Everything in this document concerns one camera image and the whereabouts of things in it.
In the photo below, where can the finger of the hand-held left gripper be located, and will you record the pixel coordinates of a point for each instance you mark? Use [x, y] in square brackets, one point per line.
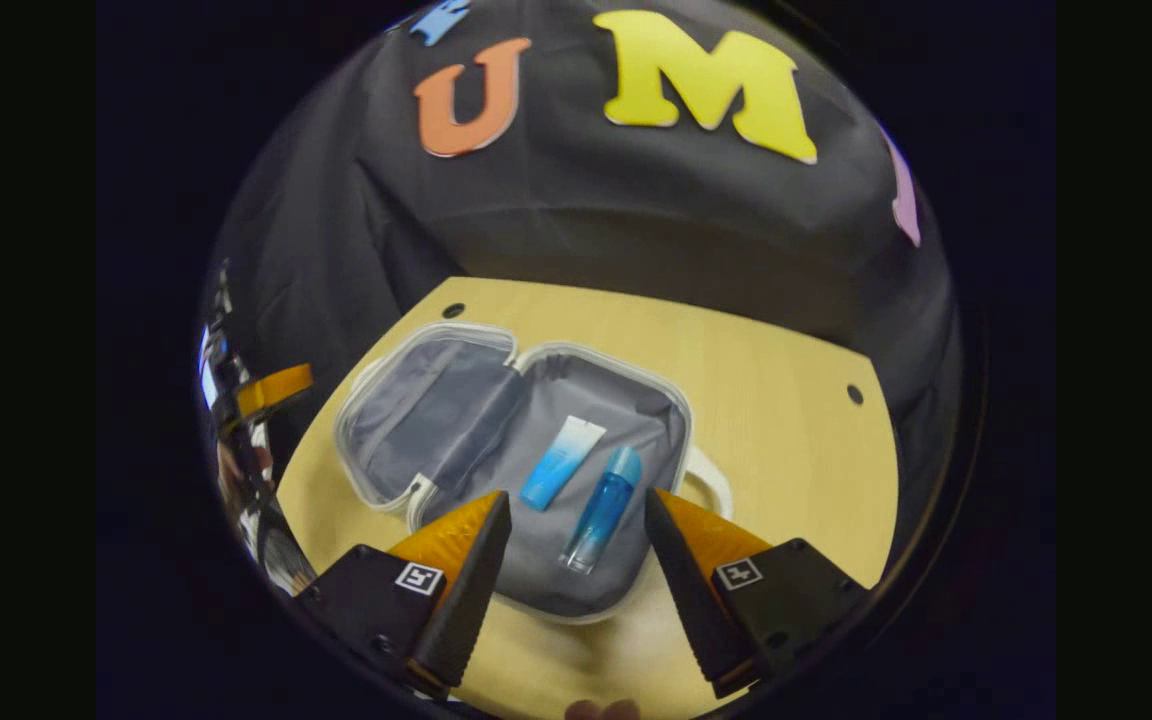
[276, 388]

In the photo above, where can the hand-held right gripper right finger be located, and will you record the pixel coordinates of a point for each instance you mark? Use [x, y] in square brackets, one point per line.
[686, 600]

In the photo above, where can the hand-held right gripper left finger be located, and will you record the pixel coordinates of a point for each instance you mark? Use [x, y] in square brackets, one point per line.
[466, 600]

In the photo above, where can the blue clear bottle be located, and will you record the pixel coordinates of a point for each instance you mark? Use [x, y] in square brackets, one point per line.
[604, 505]

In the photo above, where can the white suitcase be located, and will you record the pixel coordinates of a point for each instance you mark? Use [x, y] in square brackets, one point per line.
[436, 420]

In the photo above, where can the blue and white tube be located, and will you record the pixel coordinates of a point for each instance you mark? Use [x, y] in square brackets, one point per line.
[558, 465]

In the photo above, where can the black backdrop cloth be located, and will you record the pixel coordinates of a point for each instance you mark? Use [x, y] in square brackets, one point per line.
[586, 220]

